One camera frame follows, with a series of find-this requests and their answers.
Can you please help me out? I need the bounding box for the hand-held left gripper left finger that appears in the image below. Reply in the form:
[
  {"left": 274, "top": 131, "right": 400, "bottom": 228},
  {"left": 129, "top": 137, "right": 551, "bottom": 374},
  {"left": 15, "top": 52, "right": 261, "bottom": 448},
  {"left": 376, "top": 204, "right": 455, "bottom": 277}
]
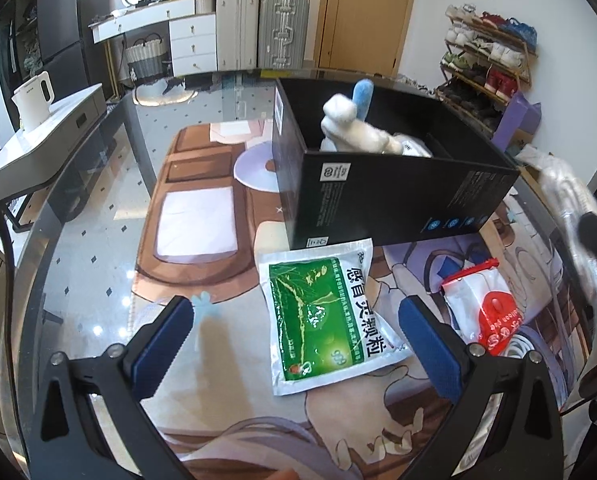
[{"left": 28, "top": 295, "right": 196, "bottom": 480}]

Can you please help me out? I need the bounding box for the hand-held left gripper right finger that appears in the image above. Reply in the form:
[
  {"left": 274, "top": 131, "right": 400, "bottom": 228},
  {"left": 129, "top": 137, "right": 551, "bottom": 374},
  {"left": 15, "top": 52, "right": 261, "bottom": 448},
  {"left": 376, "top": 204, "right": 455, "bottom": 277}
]
[{"left": 397, "top": 295, "right": 565, "bottom": 480}]

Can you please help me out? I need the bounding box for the bagged white rope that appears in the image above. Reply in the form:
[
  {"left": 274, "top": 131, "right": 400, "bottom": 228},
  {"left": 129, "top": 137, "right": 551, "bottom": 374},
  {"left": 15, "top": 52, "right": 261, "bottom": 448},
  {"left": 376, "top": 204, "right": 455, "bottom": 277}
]
[{"left": 535, "top": 155, "right": 597, "bottom": 306}]

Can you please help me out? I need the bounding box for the green white medicine packet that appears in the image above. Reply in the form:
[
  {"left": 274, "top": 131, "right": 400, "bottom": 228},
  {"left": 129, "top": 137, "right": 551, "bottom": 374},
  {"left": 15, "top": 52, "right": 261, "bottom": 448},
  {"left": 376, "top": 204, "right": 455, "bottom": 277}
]
[{"left": 268, "top": 239, "right": 415, "bottom": 397}]

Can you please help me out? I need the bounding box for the black cardboard box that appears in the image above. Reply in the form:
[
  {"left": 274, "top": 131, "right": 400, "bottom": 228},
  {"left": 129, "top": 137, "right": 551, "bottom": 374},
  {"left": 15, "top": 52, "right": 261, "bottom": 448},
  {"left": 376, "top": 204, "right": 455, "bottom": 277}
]
[{"left": 272, "top": 77, "right": 521, "bottom": 251}]

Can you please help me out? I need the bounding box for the white blue plush toy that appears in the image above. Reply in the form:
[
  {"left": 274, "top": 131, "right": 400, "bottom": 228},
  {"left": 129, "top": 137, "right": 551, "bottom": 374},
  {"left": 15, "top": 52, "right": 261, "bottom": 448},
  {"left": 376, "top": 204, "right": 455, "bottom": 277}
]
[{"left": 321, "top": 79, "right": 404, "bottom": 153}]

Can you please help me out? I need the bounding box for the clear zip bag red seal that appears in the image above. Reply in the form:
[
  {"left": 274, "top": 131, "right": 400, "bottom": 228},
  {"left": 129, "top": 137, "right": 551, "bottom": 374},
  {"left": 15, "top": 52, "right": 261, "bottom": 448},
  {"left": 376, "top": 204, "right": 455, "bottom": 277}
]
[{"left": 439, "top": 257, "right": 529, "bottom": 358}]

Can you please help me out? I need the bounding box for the cartoon printed table mat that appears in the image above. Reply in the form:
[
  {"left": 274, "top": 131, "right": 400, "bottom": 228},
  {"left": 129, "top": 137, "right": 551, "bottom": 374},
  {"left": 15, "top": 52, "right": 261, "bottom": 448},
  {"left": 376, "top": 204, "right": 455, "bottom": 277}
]
[{"left": 132, "top": 119, "right": 597, "bottom": 480}]

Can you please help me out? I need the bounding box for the purple bag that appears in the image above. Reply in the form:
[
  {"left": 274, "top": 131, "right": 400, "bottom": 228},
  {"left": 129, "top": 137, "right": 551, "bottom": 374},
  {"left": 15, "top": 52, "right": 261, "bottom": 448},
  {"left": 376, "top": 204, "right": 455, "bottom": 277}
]
[{"left": 492, "top": 91, "right": 541, "bottom": 153}]

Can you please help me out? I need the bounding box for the wooden shoe rack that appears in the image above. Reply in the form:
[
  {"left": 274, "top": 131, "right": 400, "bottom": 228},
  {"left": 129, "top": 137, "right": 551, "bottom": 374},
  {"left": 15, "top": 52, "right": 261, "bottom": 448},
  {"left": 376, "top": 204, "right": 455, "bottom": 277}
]
[{"left": 435, "top": 4, "right": 538, "bottom": 136}]

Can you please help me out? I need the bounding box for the white side table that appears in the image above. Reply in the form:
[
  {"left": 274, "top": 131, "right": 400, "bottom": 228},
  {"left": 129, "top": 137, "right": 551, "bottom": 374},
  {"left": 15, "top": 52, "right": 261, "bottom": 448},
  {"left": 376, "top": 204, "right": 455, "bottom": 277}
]
[{"left": 0, "top": 82, "right": 106, "bottom": 198}]

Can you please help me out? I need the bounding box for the white electric kettle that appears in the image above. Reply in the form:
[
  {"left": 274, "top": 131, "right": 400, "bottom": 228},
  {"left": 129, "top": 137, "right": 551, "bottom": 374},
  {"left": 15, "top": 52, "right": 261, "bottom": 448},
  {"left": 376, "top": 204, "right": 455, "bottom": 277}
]
[{"left": 12, "top": 71, "right": 56, "bottom": 131}]

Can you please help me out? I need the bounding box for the woven grey basket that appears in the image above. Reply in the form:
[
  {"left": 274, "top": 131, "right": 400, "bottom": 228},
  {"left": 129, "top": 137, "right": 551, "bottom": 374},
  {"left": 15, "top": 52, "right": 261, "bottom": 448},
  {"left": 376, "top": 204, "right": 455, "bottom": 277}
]
[{"left": 126, "top": 35, "right": 172, "bottom": 81}]

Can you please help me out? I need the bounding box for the white vanity desk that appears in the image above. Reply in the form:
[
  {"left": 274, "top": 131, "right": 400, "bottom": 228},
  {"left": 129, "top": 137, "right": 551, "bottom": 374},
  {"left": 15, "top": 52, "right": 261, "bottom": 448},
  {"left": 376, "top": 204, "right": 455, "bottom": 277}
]
[{"left": 88, "top": 0, "right": 218, "bottom": 76}]

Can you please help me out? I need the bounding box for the wooden door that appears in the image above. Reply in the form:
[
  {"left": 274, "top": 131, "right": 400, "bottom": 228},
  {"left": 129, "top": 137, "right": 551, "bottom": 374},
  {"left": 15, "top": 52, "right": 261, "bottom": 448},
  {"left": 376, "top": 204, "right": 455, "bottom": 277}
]
[{"left": 312, "top": 0, "right": 421, "bottom": 78}]

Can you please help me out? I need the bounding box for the white suitcase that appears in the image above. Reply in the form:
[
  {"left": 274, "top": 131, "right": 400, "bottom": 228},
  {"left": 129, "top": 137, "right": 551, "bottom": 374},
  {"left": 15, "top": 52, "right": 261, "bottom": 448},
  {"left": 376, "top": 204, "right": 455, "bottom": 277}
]
[{"left": 216, "top": 0, "right": 260, "bottom": 72}]

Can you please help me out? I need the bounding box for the dark grey fridge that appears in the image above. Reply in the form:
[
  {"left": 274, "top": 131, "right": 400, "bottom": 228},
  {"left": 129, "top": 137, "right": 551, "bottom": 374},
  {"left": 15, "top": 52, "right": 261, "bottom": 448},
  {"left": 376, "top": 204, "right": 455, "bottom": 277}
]
[{"left": 36, "top": 0, "right": 114, "bottom": 103}]

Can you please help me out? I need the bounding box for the dark glass cabinet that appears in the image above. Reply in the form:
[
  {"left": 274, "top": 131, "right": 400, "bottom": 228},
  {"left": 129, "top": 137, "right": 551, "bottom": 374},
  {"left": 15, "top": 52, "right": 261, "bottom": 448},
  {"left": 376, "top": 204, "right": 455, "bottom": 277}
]
[{"left": 0, "top": 0, "right": 42, "bottom": 96}]

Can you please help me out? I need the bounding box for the silver suitcase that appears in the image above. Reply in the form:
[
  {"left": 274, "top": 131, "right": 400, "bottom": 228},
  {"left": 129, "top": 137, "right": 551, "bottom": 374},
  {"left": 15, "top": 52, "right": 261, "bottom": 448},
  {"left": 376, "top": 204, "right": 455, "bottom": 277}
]
[{"left": 257, "top": 0, "right": 310, "bottom": 69}]

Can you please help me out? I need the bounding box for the white charging cable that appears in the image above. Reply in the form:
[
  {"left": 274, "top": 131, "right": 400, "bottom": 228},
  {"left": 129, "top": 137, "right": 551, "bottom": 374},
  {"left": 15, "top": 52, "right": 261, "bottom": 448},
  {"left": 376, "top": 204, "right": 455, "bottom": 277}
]
[{"left": 498, "top": 335, "right": 535, "bottom": 361}]

